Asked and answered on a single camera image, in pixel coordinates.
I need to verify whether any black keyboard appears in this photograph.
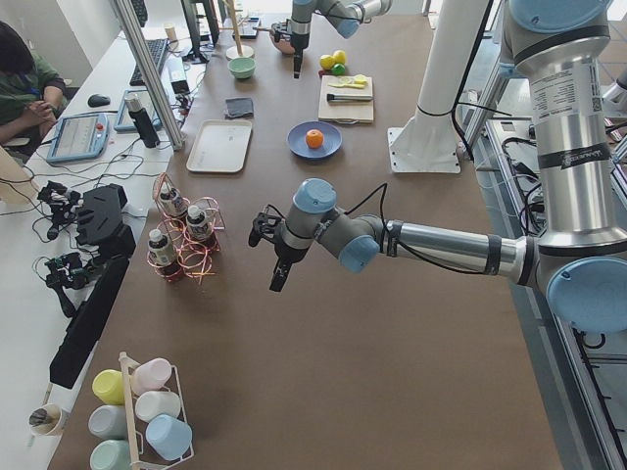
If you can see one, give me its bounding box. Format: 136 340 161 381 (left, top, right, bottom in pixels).
128 37 170 87

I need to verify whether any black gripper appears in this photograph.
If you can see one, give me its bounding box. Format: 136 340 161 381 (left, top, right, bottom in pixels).
269 224 309 292
291 32 310 78

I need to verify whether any yellow plastic cup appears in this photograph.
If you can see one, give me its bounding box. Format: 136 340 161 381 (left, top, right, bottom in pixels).
92 369 124 405

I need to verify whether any copper wire bottle rack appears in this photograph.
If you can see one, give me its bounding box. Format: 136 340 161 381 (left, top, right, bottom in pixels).
152 172 225 283

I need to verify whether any wooden stand base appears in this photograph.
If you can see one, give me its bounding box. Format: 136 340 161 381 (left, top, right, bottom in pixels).
220 0 255 60

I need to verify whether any black computer mouse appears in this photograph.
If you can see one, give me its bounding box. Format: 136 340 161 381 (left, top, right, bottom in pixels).
87 94 111 108

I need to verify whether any yellow lemon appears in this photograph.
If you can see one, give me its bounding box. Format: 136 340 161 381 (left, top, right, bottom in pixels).
332 50 347 65
318 55 335 71

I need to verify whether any aluminium frame post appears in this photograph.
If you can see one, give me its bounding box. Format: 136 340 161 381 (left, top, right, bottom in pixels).
112 0 184 151

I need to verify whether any black thermos bottle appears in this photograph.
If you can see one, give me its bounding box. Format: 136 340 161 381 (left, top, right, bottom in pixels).
124 94 160 149

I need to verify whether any green lime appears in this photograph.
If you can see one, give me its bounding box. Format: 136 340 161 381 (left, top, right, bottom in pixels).
330 63 346 76

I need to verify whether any grey folded cloth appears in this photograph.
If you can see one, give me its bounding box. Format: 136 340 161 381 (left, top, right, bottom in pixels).
224 97 254 118

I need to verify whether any black framed tablet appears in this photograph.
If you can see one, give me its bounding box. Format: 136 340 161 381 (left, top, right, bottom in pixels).
237 17 262 40

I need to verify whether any yellow plastic knife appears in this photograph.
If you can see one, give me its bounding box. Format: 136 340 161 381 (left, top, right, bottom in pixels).
327 81 367 89

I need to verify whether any pink bowl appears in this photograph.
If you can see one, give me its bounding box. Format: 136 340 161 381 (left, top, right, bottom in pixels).
268 32 295 55

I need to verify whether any white wire cup rack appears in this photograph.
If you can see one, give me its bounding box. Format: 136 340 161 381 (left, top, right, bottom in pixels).
119 352 195 469

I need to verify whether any mint green bowl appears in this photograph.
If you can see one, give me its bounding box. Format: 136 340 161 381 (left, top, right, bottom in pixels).
228 57 256 79

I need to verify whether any white plastic cup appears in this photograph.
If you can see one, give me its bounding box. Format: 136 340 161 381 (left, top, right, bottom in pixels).
135 391 181 423

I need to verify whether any light blue plastic cup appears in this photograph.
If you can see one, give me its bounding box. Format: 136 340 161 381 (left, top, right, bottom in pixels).
145 414 193 461

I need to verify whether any cream serving tray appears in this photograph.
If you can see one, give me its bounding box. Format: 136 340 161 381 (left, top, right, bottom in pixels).
186 119 253 173

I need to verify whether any orange fruit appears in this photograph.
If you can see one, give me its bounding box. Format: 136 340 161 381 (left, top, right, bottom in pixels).
305 128 324 149

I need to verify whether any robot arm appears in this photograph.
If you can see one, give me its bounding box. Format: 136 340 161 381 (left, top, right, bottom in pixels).
288 0 393 78
249 1 626 334

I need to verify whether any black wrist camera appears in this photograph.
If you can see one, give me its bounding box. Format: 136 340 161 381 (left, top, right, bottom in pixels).
270 19 292 43
248 204 284 248

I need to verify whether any blue plate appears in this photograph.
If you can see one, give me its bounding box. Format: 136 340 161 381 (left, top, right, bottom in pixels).
287 121 342 161

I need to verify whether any pink plastic cup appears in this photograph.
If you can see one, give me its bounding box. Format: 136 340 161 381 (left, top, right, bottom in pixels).
130 357 171 395

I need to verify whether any wooden cutting board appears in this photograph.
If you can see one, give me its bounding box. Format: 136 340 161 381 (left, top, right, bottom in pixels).
317 75 374 124

